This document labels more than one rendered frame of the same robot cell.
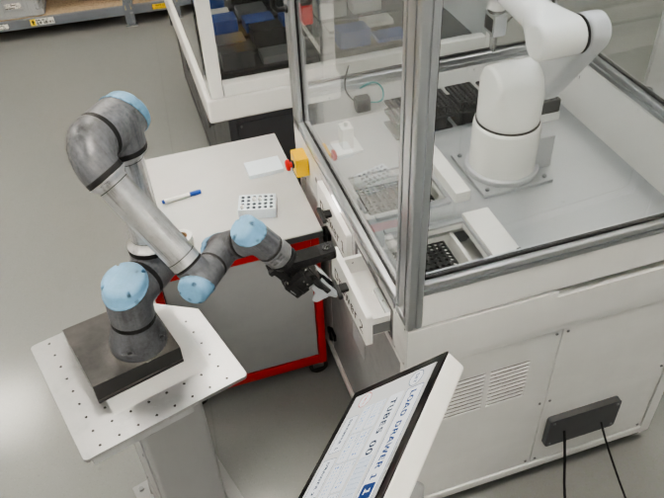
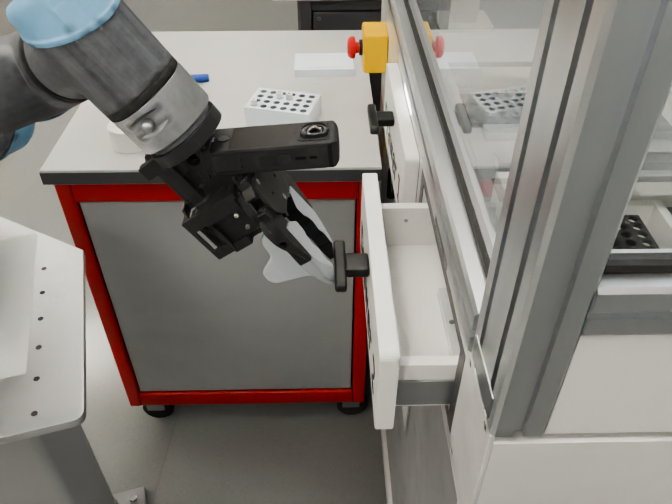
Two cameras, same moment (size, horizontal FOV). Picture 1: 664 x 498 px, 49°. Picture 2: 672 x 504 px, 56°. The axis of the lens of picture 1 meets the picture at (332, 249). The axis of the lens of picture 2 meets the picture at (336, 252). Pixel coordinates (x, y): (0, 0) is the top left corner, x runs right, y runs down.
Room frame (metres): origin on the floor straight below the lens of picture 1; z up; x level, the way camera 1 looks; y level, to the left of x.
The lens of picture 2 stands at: (0.89, -0.13, 1.34)
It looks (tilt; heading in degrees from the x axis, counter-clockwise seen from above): 40 degrees down; 15
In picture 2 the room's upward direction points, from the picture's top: straight up
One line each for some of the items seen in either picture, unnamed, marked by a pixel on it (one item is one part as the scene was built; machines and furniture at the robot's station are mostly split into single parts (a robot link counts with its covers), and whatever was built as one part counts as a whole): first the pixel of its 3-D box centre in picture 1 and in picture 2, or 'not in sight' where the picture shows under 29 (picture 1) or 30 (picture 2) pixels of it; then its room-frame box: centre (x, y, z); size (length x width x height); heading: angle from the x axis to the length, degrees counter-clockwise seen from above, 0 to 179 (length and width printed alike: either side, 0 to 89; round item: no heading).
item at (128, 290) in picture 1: (128, 293); not in sight; (1.31, 0.52, 0.99); 0.13 x 0.12 x 0.14; 158
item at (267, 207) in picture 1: (257, 206); (283, 109); (1.91, 0.24, 0.78); 0.12 x 0.08 x 0.04; 91
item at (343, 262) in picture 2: (341, 288); (351, 265); (1.38, -0.02, 0.91); 0.07 x 0.04 x 0.01; 16
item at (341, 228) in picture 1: (334, 220); (398, 138); (1.70, -0.01, 0.87); 0.29 x 0.02 x 0.11; 16
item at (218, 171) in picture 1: (230, 274); (247, 231); (2.01, 0.39, 0.38); 0.62 x 0.58 x 0.76; 16
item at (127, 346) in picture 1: (135, 328); not in sight; (1.30, 0.53, 0.87); 0.15 x 0.15 x 0.10
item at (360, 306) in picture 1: (351, 293); (375, 287); (1.38, -0.05, 0.87); 0.29 x 0.02 x 0.11; 16
